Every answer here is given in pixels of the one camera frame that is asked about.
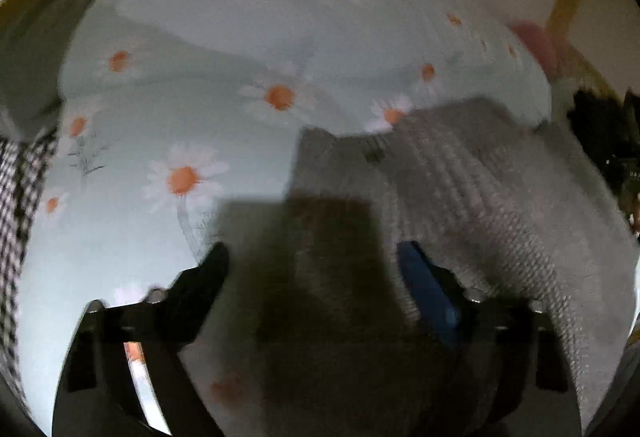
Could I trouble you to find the black-and-white checkered bed sheet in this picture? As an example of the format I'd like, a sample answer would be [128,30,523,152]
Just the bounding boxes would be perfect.
[0,132,58,398]

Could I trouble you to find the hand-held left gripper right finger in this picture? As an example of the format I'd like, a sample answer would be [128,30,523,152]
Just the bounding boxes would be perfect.
[397,241,583,437]

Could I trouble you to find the light blue daisy-print duvet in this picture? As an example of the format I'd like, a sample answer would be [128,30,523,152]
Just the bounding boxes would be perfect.
[15,0,553,437]

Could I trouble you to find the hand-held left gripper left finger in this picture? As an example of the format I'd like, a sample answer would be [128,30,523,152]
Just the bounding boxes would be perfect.
[52,242,232,437]

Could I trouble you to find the dark grey blanket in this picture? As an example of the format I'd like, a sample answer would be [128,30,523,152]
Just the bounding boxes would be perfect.
[0,0,423,138]

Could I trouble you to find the pile of dark clothes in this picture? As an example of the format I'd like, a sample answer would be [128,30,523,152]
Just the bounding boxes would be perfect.
[567,87,640,198]

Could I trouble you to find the grey cable-knit sweater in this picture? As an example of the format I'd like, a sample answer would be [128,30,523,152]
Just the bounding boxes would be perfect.
[177,97,640,437]

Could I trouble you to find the pink cloth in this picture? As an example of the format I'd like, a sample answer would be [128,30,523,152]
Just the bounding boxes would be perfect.
[510,19,561,78]

